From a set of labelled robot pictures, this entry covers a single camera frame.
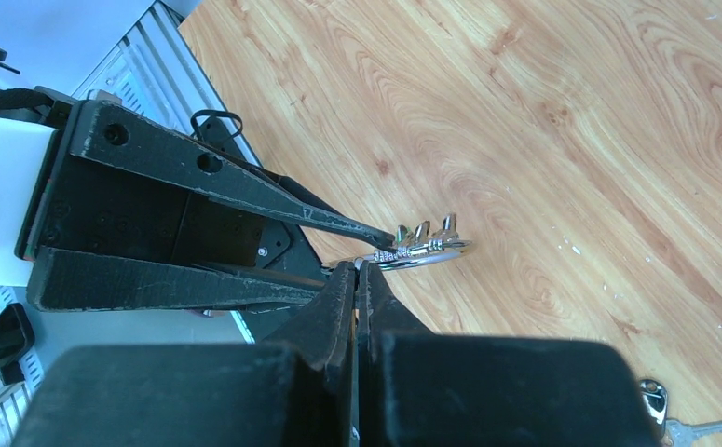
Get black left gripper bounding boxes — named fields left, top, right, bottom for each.
left=14, top=100, right=395, bottom=312

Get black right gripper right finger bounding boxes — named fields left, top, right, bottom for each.
left=358, top=262, right=659, bottom=446

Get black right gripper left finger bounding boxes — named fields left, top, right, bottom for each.
left=13, top=262, right=357, bottom=446

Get large silver keyring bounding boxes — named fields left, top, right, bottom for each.
left=321, top=212, right=475, bottom=275

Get black key tag with key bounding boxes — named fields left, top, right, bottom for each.
left=637, top=377, right=722, bottom=447

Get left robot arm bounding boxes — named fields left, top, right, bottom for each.
left=0, top=87, right=395, bottom=312

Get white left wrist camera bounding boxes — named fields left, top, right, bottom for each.
left=0, top=118, right=54, bottom=287

